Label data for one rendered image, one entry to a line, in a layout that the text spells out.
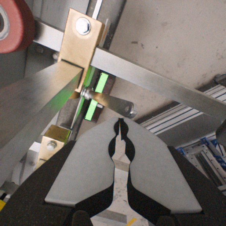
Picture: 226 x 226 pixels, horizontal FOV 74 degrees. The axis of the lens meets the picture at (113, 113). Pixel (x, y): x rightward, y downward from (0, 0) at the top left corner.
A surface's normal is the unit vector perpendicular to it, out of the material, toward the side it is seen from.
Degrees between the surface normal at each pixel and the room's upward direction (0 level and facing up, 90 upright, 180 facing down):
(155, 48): 0
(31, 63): 0
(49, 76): 90
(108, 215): 90
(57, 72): 90
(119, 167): 90
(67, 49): 0
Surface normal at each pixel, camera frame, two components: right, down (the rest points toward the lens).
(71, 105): -0.04, 0.47
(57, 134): 0.38, -0.81
